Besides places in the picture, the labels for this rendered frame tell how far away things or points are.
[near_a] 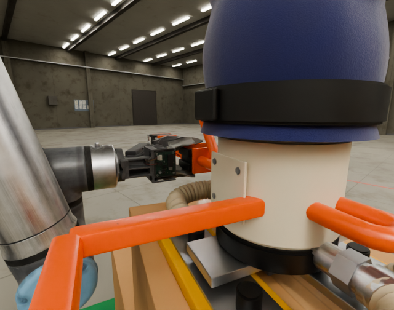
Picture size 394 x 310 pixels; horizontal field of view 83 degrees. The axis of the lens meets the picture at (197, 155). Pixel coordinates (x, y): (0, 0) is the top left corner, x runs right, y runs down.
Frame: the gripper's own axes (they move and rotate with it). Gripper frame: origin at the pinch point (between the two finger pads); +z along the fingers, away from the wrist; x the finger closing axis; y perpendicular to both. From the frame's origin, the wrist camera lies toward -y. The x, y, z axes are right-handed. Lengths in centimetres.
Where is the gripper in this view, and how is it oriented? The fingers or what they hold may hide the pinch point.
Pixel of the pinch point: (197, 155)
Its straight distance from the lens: 57.2
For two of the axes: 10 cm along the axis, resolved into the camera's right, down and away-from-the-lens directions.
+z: 8.9, -0.9, 4.4
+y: 4.5, 1.7, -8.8
